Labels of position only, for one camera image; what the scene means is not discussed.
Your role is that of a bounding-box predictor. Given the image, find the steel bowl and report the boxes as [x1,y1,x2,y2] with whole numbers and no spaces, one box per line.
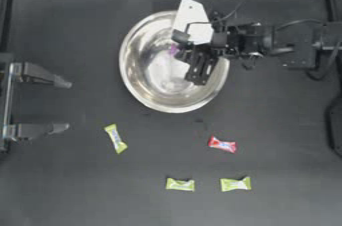
[117,9,231,114]

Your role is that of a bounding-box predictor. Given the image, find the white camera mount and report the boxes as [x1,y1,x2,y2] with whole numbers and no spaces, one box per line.
[171,0,216,46]

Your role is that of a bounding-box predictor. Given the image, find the red candy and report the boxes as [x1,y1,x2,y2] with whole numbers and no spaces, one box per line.
[207,135,239,155]

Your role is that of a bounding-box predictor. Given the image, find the green candy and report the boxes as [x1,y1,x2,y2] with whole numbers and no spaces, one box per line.
[164,177,196,193]
[102,123,129,155]
[219,175,252,193]

